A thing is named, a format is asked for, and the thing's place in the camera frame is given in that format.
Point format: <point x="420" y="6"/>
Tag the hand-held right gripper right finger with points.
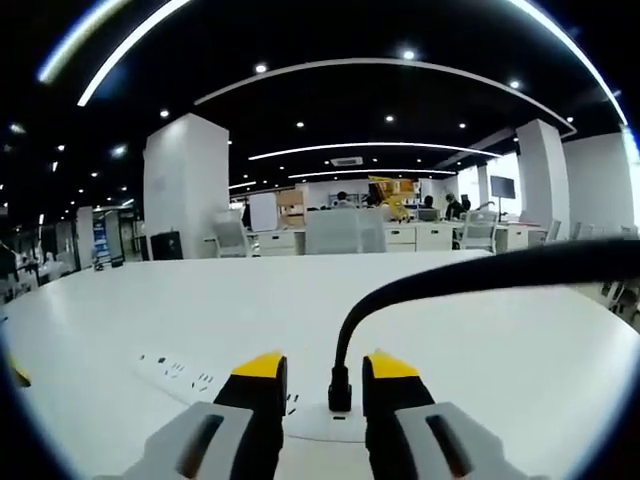
<point x="450" y="445"/>

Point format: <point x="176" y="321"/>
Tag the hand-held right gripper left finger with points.
<point x="195" y="445"/>

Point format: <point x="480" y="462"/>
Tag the white power strip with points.
<point x="312" y="424"/>

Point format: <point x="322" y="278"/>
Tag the white desk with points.
<point x="200" y="300"/>

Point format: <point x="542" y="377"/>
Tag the blue poster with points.
<point x="100" y="242"/>

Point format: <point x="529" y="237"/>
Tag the black cabinet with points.
<point x="166" y="246"/>

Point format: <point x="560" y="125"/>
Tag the row of white office desks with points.
<point x="435" y="237"/>

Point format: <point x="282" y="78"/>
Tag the white mesh office chair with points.
<point x="232" y="235"/>
<point x="480" y="231"/>
<point x="554" y="230"/>

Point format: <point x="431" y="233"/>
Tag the grey chair back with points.
<point x="345" y="232"/>

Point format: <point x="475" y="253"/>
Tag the white board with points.
<point x="262" y="212"/>

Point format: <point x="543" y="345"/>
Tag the screen on stand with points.
<point x="502" y="186"/>

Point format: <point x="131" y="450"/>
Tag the ceiling air vent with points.
<point x="346" y="161"/>

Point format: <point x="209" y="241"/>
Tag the straight ceiling light strip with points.
<point x="370" y="146"/>

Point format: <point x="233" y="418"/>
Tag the long curved ceiling light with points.
<point x="125" y="50"/>

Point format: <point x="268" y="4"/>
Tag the group of ceiling spot lights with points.
<point x="260" y="68"/>

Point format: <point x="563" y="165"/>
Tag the ceiling trim light strip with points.
<point x="350" y="66"/>

